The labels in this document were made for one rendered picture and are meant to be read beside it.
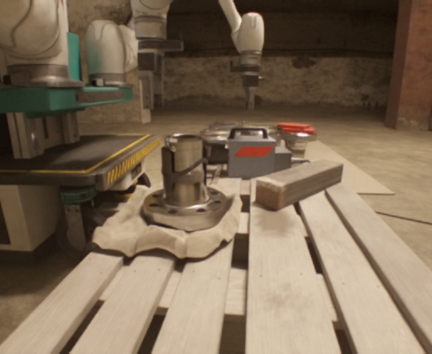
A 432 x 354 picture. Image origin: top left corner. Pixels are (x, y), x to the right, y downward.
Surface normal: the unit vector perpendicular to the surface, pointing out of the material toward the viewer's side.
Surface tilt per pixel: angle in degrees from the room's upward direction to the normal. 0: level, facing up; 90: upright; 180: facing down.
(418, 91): 90
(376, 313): 0
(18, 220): 90
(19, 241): 90
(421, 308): 0
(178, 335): 0
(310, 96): 90
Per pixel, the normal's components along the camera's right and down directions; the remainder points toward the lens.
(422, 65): -0.12, 0.29
